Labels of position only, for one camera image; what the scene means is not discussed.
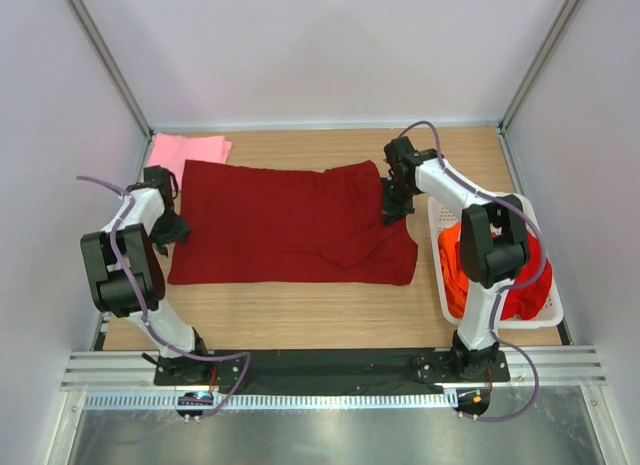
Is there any white slotted cable duct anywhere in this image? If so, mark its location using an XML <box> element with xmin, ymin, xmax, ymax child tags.
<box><xmin>84</xmin><ymin>389</ymin><xmax>458</xmax><ymax>411</ymax></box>

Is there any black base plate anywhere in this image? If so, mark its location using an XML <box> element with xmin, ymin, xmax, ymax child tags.
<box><xmin>142</xmin><ymin>348</ymin><xmax>510</xmax><ymax>395</ymax></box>

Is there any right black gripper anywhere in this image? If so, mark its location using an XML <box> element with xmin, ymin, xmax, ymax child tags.
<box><xmin>379</xmin><ymin>176</ymin><xmax>415</xmax><ymax>227</ymax></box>

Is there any bright red t-shirt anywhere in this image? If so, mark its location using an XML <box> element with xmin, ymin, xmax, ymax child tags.
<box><xmin>501</xmin><ymin>232</ymin><xmax>553</xmax><ymax>320</ymax></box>

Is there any dark red t-shirt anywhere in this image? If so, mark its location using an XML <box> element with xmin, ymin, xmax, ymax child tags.
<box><xmin>168</xmin><ymin>161</ymin><xmax>418</xmax><ymax>286</ymax></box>

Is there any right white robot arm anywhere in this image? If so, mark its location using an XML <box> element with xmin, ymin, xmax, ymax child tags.
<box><xmin>382</xmin><ymin>136</ymin><xmax>531</xmax><ymax>381</ymax></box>

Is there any aluminium frame rail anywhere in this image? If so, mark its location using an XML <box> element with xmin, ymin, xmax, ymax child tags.
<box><xmin>60</xmin><ymin>284</ymin><xmax>166</xmax><ymax>390</ymax></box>

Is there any folded pink t-shirt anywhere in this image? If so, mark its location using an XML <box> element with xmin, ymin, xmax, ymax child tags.
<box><xmin>147</xmin><ymin>133</ymin><xmax>232</xmax><ymax>174</ymax></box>

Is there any orange t-shirt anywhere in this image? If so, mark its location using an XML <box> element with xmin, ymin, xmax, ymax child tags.
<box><xmin>438</xmin><ymin>222</ymin><xmax>469</xmax><ymax>319</ymax></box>

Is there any white plastic basket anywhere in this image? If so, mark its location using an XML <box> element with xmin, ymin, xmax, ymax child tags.
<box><xmin>427</xmin><ymin>197</ymin><xmax>564</xmax><ymax>330</ymax></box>

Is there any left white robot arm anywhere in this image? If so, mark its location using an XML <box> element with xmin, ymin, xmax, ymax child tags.
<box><xmin>80</xmin><ymin>165</ymin><xmax>214</xmax><ymax>385</ymax></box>

